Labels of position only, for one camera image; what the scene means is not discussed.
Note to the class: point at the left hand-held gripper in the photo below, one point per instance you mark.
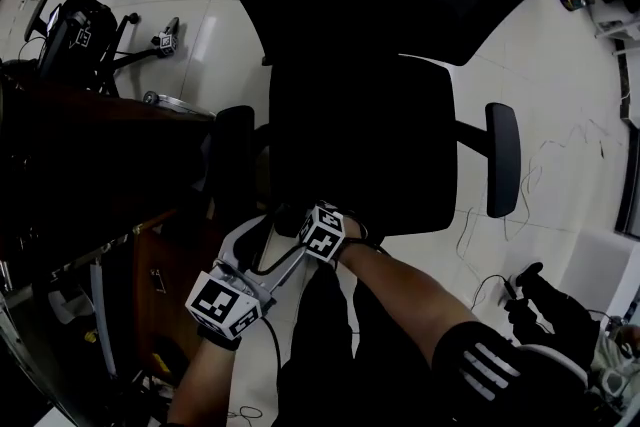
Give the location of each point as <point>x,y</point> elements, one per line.
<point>220,302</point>

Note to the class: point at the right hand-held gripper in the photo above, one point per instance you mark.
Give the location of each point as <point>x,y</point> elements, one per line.
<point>325,235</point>

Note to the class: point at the black office chair seat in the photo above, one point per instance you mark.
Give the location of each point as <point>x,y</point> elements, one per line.
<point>360,140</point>

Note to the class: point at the person's right forearm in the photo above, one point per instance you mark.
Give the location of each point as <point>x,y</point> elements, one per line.
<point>400,295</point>

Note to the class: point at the person's left forearm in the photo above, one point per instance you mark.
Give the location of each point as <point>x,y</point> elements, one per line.
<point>200,380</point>

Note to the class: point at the black chair armrest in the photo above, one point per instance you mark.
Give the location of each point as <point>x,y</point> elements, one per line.
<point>504,160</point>
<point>234,155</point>

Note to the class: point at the metal cabinet latch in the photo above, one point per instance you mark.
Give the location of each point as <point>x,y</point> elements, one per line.
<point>157,281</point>

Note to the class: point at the person's black trousers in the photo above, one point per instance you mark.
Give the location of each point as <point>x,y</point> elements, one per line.
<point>320,365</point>

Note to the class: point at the white slanted bar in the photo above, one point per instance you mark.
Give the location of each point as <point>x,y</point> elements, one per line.
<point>102,315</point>

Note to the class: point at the chrome wheeled cart base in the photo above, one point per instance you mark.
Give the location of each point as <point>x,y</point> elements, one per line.
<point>175,104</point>

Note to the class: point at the person's black shirt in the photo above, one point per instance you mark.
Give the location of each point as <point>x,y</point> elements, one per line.
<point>450,355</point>

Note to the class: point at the brown wooden cabinet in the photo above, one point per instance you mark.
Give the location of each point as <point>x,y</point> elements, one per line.
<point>90,165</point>

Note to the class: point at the white plastic container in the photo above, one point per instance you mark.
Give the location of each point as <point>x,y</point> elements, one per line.
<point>70,307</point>

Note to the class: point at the idle hand-held gripper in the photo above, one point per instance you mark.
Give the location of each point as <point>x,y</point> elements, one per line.
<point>167,40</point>
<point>75,37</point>

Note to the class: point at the black bag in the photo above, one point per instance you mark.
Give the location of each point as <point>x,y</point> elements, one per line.
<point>555,315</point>

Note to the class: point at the white cabinet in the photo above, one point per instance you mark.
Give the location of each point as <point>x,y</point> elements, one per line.
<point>600,270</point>

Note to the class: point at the black office chair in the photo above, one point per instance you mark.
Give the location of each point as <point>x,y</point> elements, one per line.
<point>100,25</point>

